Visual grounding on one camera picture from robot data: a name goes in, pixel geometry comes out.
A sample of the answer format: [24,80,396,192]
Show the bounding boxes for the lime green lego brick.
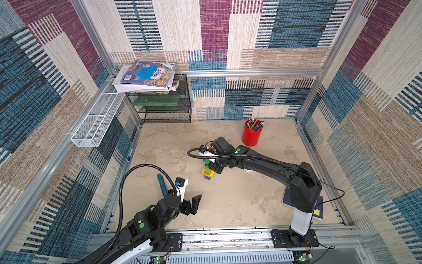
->
[203,166,212,174]

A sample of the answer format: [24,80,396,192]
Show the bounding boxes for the green folder on shelf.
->
[132,95,180,107]

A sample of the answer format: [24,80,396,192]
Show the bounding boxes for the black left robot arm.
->
[78,163,202,264]

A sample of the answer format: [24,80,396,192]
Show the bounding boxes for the stack of books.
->
[112,60,180,93]

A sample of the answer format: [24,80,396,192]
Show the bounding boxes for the pens in cup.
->
[246,116,264,131]

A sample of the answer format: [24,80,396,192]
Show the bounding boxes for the white wire basket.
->
[71,92,124,147]

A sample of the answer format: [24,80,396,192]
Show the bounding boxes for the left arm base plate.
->
[150,233,183,253]

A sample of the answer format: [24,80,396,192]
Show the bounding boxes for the dark blue notebook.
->
[282,187,324,220]

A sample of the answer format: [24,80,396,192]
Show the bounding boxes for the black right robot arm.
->
[187,137,329,248]

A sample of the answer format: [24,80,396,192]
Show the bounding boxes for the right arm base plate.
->
[270,228,319,249]

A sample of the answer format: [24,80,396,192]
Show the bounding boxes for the teal blue marker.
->
[157,174,168,196]

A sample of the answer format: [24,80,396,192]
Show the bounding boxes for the yellow lego brick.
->
[202,168,215,179]

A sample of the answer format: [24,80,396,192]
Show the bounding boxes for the red pen cup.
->
[242,121,263,147]

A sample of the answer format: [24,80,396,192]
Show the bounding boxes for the black wire mesh shelf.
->
[126,74,192,124]

